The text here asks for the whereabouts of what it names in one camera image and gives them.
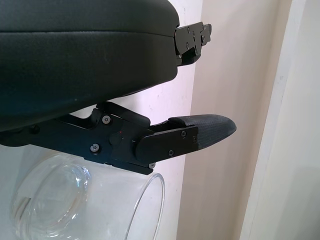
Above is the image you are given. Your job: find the clear glass cup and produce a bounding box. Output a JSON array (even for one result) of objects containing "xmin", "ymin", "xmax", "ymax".
[{"xmin": 9, "ymin": 152, "xmax": 166, "ymax": 240}]

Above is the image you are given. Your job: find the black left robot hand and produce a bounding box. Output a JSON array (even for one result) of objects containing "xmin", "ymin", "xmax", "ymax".
[{"xmin": 0, "ymin": 0, "xmax": 237, "ymax": 176}]

